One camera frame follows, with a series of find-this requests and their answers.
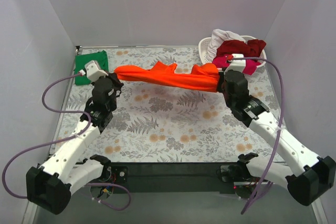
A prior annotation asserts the orange t-shirt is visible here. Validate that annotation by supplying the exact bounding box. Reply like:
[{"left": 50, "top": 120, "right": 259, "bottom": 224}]
[{"left": 114, "top": 61, "right": 219, "bottom": 92}]

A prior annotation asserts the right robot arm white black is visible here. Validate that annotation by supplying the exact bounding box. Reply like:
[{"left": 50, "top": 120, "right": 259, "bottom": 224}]
[{"left": 218, "top": 70, "right": 335, "bottom": 206}]

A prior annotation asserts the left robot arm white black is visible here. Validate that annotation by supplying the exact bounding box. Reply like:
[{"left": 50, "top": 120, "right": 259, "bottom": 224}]
[{"left": 26, "top": 73, "right": 123, "bottom": 215}]

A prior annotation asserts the magenta pink t-shirt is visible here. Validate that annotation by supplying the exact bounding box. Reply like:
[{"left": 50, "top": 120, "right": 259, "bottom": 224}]
[{"left": 212, "top": 54, "right": 259, "bottom": 75}]

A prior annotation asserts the folded green t-shirt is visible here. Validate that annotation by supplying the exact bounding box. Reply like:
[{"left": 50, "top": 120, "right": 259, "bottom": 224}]
[{"left": 75, "top": 50, "right": 109, "bottom": 86}]

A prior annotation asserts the dark red t-shirt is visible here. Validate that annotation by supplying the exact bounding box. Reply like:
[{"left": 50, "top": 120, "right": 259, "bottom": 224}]
[{"left": 216, "top": 39, "right": 266, "bottom": 57}]

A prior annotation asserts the white t-shirt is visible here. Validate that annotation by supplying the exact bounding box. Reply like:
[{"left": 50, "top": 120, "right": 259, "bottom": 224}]
[{"left": 206, "top": 29, "right": 246, "bottom": 62}]

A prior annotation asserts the white plastic laundry basket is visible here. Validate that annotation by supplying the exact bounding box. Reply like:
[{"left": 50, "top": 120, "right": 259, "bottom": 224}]
[{"left": 198, "top": 37, "right": 267, "bottom": 68}]

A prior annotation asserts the floral patterned table mat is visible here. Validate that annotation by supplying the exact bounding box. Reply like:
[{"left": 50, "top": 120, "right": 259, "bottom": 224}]
[{"left": 65, "top": 47, "right": 279, "bottom": 162}]

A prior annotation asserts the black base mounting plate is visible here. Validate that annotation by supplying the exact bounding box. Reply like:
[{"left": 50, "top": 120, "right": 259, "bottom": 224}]
[{"left": 94, "top": 162, "right": 257, "bottom": 194}]

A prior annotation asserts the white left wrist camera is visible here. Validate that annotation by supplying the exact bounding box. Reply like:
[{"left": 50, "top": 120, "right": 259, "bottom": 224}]
[{"left": 79, "top": 60, "right": 108, "bottom": 82}]

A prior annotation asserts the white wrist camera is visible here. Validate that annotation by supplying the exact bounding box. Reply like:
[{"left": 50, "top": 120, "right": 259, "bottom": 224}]
[
  {"left": 79, "top": 60, "right": 108, "bottom": 82},
  {"left": 226, "top": 54, "right": 246, "bottom": 72}
]

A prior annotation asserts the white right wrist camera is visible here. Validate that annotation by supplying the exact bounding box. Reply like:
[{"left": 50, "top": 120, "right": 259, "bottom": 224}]
[{"left": 226, "top": 54, "right": 246, "bottom": 72}]

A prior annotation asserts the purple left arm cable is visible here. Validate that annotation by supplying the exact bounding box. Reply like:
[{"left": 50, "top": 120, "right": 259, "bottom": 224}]
[{"left": 2, "top": 73, "right": 92, "bottom": 199}]

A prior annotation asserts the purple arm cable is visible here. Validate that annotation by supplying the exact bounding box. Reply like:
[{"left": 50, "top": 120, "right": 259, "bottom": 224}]
[
  {"left": 240, "top": 55, "right": 285, "bottom": 215},
  {"left": 2, "top": 73, "right": 92, "bottom": 199}
]

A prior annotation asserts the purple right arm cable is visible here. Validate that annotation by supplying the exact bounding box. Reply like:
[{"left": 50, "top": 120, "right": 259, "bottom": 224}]
[{"left": 240, "top": 55, "right": 285, "bottom": 215}]

